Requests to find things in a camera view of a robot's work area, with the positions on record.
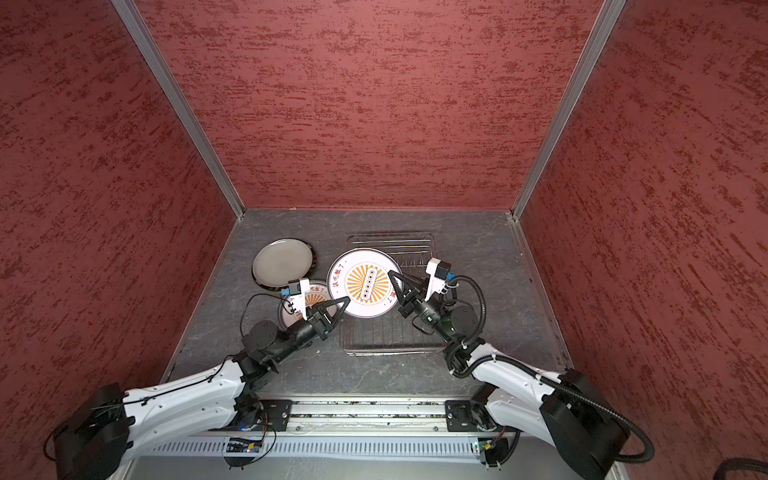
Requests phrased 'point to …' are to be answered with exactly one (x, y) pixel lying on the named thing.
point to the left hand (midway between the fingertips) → (352, 306)
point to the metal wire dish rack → (392, 332)
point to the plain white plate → (282, 261)
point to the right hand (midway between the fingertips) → (386, 277)
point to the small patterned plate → (364, 276)
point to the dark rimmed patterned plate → (283, 286)
